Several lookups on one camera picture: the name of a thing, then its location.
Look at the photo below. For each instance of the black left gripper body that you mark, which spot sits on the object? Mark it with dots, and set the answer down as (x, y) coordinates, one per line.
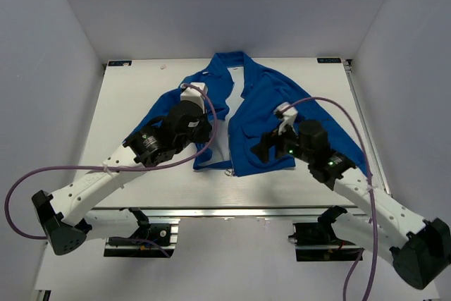
(200, 135)

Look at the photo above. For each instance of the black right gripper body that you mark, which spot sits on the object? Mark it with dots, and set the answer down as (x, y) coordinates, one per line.
(288, 144)

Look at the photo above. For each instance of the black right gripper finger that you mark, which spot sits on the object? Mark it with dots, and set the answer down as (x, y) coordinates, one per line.
(268, 140)
(257, 151)

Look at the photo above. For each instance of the blue zip jacket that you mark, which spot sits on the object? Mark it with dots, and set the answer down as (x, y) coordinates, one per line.
(245, 95)

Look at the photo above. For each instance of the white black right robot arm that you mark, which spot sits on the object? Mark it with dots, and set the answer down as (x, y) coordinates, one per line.
(417, 249)

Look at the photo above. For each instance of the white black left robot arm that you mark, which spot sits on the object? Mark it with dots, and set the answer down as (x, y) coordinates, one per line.
(67, 215)

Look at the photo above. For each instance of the blue label sticker right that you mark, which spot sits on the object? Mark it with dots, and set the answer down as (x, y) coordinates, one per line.
(328, 60)

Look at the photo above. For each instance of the blue label sticker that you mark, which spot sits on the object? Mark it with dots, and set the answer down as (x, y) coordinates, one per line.
(119, 63)
(328, 60)

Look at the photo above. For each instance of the blue label sticker left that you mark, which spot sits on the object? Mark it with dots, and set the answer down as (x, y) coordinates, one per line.
(119, 63)

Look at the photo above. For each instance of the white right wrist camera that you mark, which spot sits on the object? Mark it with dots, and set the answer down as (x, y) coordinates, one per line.
(286, 114)

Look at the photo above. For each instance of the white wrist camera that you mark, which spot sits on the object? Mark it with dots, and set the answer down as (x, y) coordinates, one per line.
(286, 114)
(193, 92)

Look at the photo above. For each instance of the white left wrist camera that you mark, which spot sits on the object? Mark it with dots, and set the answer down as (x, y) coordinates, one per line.
(193, 92)

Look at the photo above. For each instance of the aluminium front table rail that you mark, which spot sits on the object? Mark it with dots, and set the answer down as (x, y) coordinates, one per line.
(228, 212)

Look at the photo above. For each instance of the aluminium table rail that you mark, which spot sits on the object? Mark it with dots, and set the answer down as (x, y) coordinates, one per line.
(228, 212)
(377, 171)

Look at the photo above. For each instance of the aluminium right table rail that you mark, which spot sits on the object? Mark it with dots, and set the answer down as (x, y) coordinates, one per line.
(377, 171)

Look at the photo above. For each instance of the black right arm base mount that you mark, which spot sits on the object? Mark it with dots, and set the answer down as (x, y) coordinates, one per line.
(316, 241)

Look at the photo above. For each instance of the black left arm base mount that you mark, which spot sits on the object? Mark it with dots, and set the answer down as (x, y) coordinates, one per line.
(140, 236)

